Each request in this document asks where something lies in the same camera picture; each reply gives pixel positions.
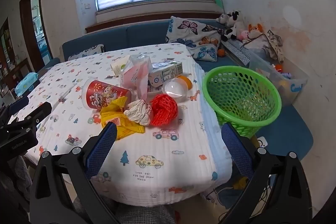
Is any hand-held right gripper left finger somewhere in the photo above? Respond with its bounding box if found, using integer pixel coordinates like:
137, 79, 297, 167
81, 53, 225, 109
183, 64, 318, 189
30, 122, 118, 224

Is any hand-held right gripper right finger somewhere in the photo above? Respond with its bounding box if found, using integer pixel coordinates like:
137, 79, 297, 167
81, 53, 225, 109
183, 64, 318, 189
220, 123, 313, 224

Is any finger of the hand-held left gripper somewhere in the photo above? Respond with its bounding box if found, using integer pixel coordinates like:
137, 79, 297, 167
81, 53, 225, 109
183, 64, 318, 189
7, 101, 52, 133
0, 96, 30, 119

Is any green plastic basket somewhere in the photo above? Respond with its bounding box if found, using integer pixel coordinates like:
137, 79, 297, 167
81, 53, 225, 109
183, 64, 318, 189
202, 66, 282, 139

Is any yellow plastic wrapper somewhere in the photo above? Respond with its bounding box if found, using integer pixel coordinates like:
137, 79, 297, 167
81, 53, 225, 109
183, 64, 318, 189
100, 97, 146, 141

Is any white paper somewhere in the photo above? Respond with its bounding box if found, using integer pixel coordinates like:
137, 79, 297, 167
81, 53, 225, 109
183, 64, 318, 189
124, 99, 154, 126

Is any red printed paper cup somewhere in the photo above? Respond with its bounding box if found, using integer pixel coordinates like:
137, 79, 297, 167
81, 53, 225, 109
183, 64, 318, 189
82, 77, 132, 111

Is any orange-red foam net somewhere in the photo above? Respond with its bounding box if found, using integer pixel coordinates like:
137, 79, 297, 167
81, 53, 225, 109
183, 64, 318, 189
149, 93, 179, 127

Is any white bottle with green label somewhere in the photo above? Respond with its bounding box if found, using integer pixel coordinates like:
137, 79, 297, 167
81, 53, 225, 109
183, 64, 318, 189
110, 61, 129, 77

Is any pink clear plastic bag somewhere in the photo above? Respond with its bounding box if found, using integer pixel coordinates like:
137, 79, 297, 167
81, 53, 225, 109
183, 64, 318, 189
120, 54, 153, 100

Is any clear and orange plastic capsule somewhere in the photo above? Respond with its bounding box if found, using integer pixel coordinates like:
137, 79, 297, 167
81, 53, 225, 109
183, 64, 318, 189
162, 75, 193, 98

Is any white milk carton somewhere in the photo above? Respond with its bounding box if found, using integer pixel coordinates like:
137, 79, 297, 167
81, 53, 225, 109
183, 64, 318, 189
148, 61, 184, 87

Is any blue wet wipes pack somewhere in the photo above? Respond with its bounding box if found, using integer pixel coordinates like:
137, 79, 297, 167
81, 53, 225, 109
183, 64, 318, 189
14, 73, 40, 94

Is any white power strip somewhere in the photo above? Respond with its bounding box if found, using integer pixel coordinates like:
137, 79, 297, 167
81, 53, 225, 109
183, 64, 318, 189
256, 135, 268, 148

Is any dark wooden shelf cabinet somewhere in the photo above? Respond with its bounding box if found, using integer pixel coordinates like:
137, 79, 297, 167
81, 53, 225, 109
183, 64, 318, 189
0, 17, 29, 98

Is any person's plaid trouser leg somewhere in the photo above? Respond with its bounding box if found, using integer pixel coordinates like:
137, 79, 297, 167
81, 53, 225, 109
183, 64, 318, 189
72, 195, 176, 224

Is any small printed pillow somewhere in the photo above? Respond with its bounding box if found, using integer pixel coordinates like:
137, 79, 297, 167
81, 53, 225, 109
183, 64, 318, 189
68, 44, 106, 62

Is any clear plastic storage bin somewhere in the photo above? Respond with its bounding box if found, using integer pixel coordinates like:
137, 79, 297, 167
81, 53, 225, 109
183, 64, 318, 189
248, 51, 309, 106

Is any blue patterned cloth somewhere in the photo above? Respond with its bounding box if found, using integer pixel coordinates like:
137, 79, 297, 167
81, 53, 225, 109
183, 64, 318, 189
221, 40, 251, 65

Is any grey folded cloth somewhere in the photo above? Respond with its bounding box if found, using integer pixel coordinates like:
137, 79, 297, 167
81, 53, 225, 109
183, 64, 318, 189
241, 32, 273, 50

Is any beige patterned cloth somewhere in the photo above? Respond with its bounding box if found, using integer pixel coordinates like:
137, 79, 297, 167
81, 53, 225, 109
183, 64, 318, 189
266, 29, 285, 64

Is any butterfly print pillow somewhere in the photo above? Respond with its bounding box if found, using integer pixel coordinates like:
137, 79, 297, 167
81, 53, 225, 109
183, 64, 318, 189
165, 16, 227, 62

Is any cow plush toy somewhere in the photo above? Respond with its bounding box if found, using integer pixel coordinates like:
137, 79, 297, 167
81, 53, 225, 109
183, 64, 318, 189
220, 11, 246, 42

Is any orange fox plush toy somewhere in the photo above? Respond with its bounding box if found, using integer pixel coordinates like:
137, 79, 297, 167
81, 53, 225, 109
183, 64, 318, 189
248, 24, 264, 39

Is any blue sofa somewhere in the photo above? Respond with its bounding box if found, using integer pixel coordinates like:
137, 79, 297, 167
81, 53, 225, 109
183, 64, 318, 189
37, 19, 314, 161

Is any grey plush toy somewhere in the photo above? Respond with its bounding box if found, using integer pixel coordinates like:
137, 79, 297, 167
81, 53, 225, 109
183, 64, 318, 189
216, 13, 233, 25

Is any brown wooden door frame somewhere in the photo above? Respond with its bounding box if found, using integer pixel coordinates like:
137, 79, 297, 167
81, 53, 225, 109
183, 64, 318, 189
19, 0, 53, 75

